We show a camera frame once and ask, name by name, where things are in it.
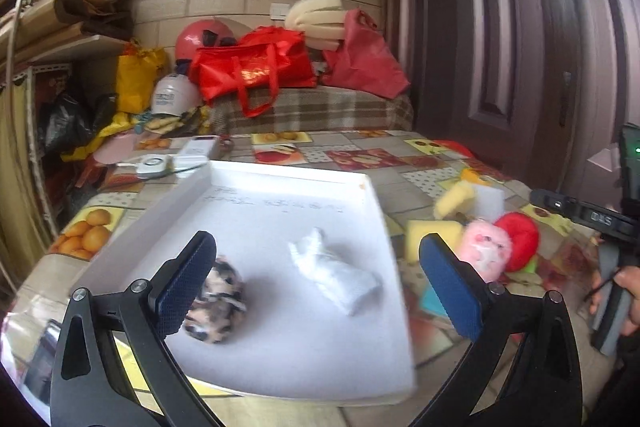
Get white sock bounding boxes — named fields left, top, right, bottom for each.
left=287, top=227, right=383, bottom=318

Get yellow shopping bag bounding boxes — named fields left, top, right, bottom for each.
left=116, top=41, right=168, bottom=112

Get door handle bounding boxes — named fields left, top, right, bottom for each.
left=557, top=72, right=574, bottom=128

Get white round device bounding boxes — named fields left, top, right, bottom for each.
left=136, top=155, right=173, bottom=178

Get flat yellow sponge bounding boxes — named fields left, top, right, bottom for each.
left=405, top=219, right=463, bottom=263

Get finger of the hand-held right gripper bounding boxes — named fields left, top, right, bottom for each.
left=529, top=188, right=577, bottom=220

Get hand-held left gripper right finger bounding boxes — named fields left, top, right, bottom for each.
left=407, top=233, right=585, bottom=427

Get black plastic bag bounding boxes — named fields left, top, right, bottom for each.
left=42, top=92, right=118, bottom=154

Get brown cardboard pieces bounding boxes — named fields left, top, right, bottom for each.
left=52, top=0, right=138, bottom=40

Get plaid blanket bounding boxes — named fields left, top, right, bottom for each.
left=210, top=84, right=415, bottom=135

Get white plastic jug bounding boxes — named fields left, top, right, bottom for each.
left=151, top=72, right=201, bottom=115

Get white electronic device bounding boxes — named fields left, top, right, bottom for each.
left=177, top=135, right=221, bottom=164

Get white shallow box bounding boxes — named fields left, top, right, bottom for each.
left=70, top=159, right=418, bottom=408

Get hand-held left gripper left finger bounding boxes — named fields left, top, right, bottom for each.
left=50, top=230, right=226, bottom=427

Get shiny red tote bag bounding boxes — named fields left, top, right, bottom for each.
left=189, top=27, right=318, bottom=118

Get pink plush toy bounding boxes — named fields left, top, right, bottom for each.
left=460, top=217, right=515, bottom=283

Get pale yellow sponge block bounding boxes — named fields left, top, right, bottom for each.
left=434, top=181, right=476, bottom=220

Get cream foam roll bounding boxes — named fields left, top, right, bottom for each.
left=285, top=0, right=347, bottom=50

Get dark panelled door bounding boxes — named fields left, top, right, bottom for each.
left=415, top=0, right=640, bottom=208

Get red yarn ball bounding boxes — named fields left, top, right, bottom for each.
left=494, top=212, right=541, bottom=273

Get white foam block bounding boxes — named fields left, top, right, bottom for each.
left=470, top=182, right=506, bottom=223

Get dark red plastic bag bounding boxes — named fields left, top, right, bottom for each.
left=320, top=8, right=412, bottom=100

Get spotted plush toy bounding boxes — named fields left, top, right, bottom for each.
left=182, top=255, right=248, bottom=345

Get person's right hand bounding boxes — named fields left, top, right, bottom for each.
left=589, top=266, right=640, bottom=339

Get pink helmet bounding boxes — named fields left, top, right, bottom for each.
left=175, top=19, right=237, bottom=62

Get orange yellow small toy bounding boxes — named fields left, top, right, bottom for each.
left=460, top=167, right=493, bottom=186

